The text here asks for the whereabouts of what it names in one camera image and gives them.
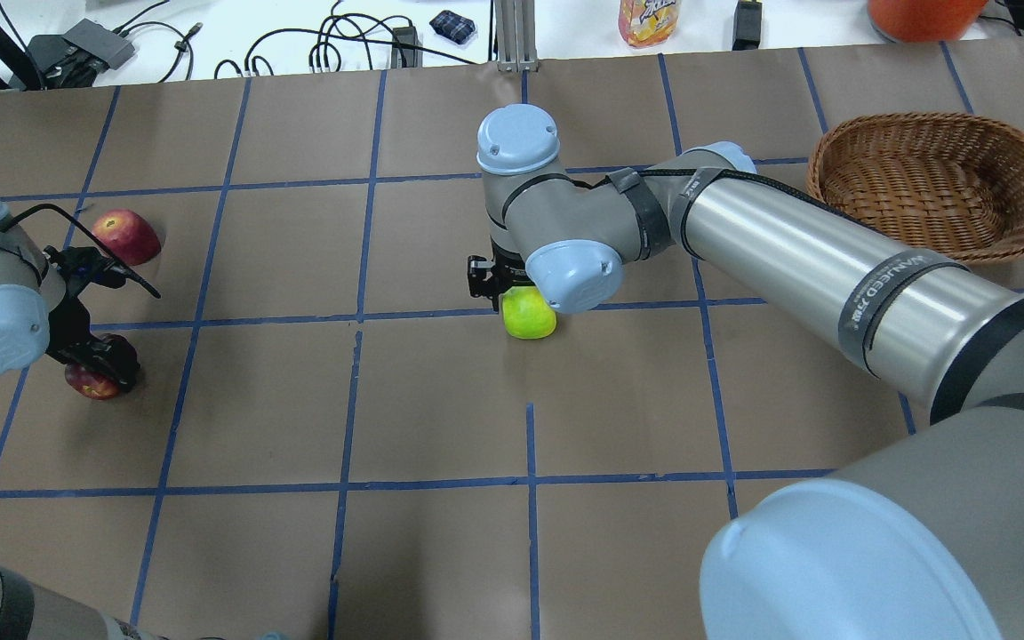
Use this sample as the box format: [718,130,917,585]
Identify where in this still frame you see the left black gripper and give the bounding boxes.
[44,247,141,393]

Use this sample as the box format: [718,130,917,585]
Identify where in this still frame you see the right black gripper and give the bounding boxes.
[466,252,532,302]

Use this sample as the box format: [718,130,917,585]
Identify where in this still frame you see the dark red apple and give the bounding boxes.
[62,364,124,401]

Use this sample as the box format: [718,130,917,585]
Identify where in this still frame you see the green apple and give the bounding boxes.
[500,286,558,340]

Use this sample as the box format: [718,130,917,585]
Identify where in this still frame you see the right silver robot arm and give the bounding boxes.
[468,104,1024,639]

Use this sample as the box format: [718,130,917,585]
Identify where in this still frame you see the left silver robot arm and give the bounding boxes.
[0,199,157,394]

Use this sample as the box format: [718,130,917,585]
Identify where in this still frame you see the woven wicker basket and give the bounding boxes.
[805,112,1024,266]

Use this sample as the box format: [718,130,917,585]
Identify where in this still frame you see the red yellow apple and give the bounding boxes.
[91,208,162,267]

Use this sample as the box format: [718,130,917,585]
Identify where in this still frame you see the dark blue checkered pouch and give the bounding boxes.
[429,11,476,45]

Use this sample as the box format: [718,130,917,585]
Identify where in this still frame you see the orange drink bottle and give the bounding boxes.
[618,0,682,49]

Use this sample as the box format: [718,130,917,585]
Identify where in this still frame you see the grey hub box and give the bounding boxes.
[61,18,135,70]

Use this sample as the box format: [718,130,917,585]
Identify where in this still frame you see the black power brick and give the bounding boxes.
[731,0,763,52]

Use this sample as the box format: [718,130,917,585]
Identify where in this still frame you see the orange round container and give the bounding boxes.
[866,1,988,42]

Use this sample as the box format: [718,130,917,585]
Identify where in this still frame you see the aluminium frame post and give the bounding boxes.
[492,0,540,73]

